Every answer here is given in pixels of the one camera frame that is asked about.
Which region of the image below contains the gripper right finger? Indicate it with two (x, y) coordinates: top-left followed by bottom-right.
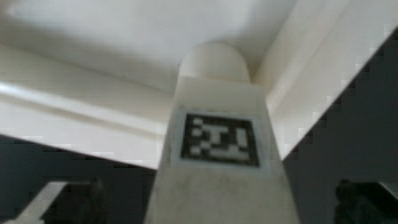
(335, 179), (398, 224)

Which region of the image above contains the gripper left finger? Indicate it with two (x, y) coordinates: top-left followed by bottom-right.
(11, 180), (107, 224)

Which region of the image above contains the white leg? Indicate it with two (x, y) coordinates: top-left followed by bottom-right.
(145, 42), (301, 224)

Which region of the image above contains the white square tabletop part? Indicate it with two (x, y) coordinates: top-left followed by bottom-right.
(0, 0), (398, 168)

